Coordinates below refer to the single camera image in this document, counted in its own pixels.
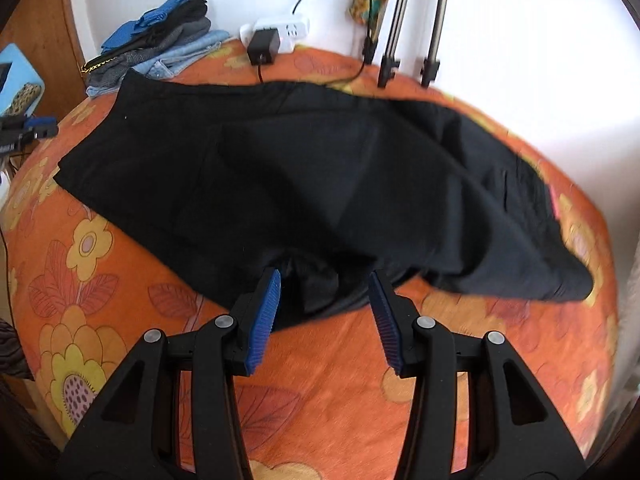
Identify light blue denim jeans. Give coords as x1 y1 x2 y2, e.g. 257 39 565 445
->
86 30 232 99

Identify grey folded clothing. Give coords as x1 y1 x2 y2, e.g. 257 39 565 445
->
81 16 215 87

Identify light blue patterned box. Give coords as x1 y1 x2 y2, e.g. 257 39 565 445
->
0 42 47 117

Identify blue folded cloth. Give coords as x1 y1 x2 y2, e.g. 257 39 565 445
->
101 0 190 55

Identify metal tripod leg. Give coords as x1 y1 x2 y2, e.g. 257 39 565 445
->
377 0 419 89
362 0 397 65
420 0 454 89

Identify white power strip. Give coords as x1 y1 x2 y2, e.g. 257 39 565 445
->
239 16 311 54

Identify black power adapter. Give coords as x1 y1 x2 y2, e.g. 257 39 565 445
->
247 30 282 66

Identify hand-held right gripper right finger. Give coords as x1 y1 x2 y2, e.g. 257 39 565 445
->
368 269 587 480

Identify black pants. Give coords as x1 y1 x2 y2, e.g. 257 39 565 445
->
54 69 596 333

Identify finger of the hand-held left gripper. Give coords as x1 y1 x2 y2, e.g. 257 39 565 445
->
22 116 60 140

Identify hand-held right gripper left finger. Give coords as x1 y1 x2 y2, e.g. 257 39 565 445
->
57 267 282 480

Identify black adapter cable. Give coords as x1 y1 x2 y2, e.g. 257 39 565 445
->
256 0 376 86

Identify orange floral bedsheet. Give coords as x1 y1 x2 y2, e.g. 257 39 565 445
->
0 40 621 480

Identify black folded clothing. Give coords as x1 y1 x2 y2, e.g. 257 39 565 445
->
150 0 211 36

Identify wooden headboard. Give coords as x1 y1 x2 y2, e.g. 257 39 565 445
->
0 0 87 128

